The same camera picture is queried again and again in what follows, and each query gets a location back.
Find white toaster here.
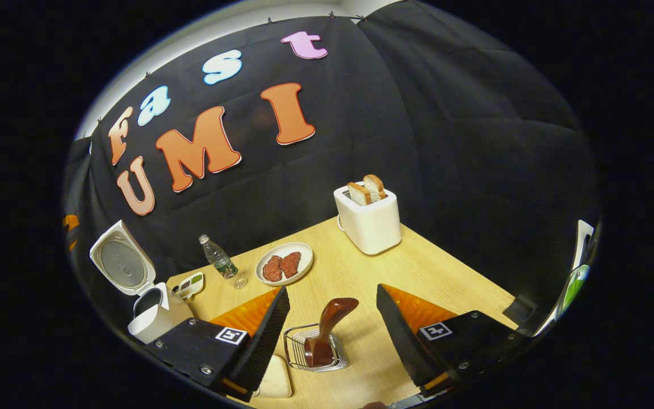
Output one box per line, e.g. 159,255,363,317
334,182,402,255

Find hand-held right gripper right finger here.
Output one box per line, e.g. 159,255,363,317
376,284,532,398

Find metal wire chopstick holder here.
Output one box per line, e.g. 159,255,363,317
283,324,350,373

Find black backdrop cloth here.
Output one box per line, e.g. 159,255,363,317
63,3,600,336

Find brown wooden spoon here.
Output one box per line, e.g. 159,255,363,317
304,298,359,368

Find white rice cooker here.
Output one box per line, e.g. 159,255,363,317
89,220,194,345

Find black table bracket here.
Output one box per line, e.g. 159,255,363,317
503,294,538,324

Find clear plastic water bottle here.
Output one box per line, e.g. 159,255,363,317
199,234,248,289

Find small white seasoning dish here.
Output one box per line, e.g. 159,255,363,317
175,272,205,301

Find white round plate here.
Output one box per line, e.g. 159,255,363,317
255,242,314,286

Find toasted bread slice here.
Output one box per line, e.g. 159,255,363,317
347,182,372,206
363,174,387,202

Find clear glass rice container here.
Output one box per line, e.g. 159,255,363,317
253,354,294,398

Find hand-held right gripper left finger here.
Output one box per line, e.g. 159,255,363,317
145,286,291,401

